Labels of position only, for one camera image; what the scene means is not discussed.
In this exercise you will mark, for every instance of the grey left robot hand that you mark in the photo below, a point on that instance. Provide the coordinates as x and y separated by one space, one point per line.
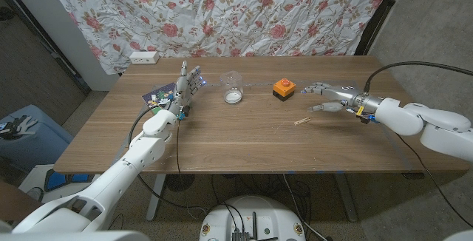
183 89

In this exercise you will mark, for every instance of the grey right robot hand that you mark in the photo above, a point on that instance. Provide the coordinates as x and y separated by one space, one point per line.
341 94

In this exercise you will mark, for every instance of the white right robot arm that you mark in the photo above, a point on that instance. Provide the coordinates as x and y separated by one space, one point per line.
399 117

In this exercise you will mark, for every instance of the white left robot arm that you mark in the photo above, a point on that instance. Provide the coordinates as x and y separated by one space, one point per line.
122 174

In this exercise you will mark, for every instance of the clear plastic cup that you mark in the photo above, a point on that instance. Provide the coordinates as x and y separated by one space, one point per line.
232 89

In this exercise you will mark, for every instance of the white power strip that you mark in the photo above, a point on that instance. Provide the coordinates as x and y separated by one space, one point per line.
143 57

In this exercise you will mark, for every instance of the orange box with red button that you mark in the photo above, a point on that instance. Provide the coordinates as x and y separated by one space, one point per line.
284 87

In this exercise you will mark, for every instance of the floral backdrop cloth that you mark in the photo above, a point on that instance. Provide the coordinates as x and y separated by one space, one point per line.
221 12

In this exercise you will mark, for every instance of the black backdrop stand pole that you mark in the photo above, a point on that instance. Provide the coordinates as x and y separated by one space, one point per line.
380 12

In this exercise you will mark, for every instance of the black round floor base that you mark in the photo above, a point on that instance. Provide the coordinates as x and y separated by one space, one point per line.
180 182

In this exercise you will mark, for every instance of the white table leg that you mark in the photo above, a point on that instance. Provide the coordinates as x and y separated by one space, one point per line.
346 200
155 196

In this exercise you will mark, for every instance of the white robot torso base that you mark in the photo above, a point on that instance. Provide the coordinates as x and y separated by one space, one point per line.
255 215

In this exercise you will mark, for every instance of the white and blue floor item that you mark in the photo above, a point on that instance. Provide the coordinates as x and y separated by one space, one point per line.
55 182

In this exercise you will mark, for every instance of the blue storage bin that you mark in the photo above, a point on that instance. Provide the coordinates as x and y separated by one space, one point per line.
33 141

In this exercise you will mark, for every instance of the brown wooden board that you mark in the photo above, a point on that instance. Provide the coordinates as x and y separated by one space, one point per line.
15 204

